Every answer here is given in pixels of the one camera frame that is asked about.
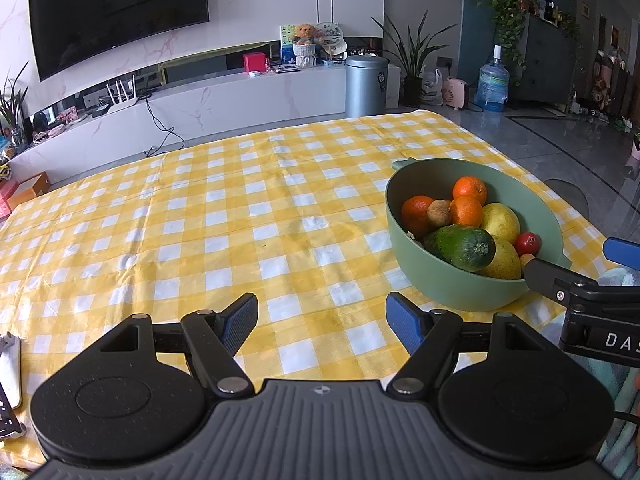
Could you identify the green picture card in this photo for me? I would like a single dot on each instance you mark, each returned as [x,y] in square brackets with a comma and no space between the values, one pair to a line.
[286,40]

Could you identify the white plastic tool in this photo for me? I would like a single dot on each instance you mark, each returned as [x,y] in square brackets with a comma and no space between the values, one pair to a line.
[10,375]

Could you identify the orange mandarin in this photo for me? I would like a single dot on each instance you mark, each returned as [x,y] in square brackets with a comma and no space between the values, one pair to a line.
[467,212]
[470,189]
[415,215]

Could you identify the blue water jug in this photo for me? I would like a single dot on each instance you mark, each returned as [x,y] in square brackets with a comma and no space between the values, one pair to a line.
[492,87]

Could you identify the yellow green pear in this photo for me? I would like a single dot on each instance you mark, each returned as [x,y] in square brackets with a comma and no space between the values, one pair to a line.
[502,222]

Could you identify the green cucumber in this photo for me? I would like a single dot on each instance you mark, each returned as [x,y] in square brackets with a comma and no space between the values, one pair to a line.
[460,247]

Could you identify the pink space heater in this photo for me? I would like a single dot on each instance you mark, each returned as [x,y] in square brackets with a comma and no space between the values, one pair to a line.
[456,93]

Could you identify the orange cardboard box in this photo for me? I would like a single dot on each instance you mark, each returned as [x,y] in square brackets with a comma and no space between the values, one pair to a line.
[32,187]

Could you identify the yellow checked tablecloth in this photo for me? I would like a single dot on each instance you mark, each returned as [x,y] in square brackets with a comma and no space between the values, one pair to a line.
[225,200]

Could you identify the red box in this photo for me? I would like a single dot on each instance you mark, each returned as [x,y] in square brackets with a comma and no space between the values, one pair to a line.
[255,62]

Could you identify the brown teddy bear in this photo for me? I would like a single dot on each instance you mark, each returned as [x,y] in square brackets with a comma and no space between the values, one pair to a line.
[304,32]

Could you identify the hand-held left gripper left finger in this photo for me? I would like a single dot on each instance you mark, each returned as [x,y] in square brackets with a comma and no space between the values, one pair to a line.
[240,317]

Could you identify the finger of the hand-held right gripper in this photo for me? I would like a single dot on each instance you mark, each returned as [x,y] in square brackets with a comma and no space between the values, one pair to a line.
[550,277]
[622,249]

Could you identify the small brown kiwi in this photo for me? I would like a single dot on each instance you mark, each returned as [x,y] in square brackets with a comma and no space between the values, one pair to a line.
[526,261]
[439,213]

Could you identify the red cherry tomato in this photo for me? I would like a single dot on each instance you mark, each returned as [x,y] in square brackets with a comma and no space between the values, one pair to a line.
[527,244]

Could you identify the black wall television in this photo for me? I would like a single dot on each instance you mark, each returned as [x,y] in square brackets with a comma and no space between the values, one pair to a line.
[115,15]

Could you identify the reddish yellow pear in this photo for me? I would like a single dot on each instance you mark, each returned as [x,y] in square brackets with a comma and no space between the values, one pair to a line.
[505,262]

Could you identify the white plastic bag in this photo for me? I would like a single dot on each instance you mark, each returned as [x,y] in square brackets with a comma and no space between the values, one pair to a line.
[432,90]

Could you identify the white router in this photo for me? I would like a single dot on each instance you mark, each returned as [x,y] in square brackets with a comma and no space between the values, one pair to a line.
[122,106]

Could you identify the long-leaf potted plant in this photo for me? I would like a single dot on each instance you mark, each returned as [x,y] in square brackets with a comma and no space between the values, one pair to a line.
[412,90]

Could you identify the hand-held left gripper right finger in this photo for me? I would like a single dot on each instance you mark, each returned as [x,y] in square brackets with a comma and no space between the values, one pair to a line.
[405,320]

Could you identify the dark grey cabinet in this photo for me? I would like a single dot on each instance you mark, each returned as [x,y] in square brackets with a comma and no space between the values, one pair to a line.
[547,65]

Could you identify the green colander bowl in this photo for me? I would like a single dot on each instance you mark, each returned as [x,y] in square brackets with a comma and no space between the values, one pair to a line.
[450,290]

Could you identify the grey transparent chair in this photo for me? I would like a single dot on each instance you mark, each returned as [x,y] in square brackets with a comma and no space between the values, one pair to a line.
[570,200]

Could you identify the grey round trash can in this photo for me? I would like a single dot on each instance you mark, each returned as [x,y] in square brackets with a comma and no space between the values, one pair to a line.
[366,90]

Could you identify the plant in glass vase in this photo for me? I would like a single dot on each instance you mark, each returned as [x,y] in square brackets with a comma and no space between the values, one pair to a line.
[17,130]

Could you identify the round paper fan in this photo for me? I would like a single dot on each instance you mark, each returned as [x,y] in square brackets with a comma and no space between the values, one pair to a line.
[331,35]

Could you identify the leafy pothos plant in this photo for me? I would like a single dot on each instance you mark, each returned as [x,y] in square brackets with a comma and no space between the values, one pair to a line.
[510,10]

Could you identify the white marble tv console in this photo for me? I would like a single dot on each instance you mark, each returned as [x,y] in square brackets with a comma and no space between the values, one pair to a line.
[240,105]

